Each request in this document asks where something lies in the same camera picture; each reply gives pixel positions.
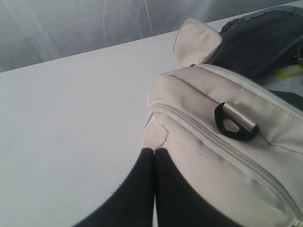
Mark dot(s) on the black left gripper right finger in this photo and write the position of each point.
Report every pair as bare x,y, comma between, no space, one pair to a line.
177,203

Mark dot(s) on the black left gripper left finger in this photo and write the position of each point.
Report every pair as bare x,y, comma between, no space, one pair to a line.
132,204

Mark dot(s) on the cream white duffel bag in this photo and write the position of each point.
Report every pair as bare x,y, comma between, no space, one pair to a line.
238,144

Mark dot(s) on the white backdrop curtain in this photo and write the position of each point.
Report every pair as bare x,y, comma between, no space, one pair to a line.
36,31

